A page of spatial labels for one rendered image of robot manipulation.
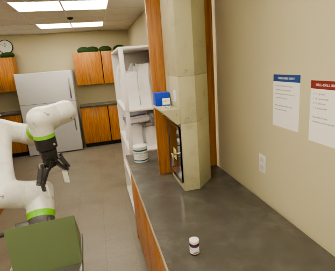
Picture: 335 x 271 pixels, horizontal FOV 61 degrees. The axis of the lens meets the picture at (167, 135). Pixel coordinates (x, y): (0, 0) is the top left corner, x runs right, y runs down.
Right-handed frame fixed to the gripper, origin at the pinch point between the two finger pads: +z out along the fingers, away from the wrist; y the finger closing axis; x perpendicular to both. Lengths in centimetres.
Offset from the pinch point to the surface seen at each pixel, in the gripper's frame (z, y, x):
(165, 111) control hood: -19, -68, 31
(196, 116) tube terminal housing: -12, -80, 48
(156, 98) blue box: -23, -85, 18
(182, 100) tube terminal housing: -24, -76, 40
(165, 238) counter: 33, -15, 47
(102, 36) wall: -73, -519, -305
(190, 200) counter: 37, -57, 47
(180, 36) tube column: -62, -80, 41
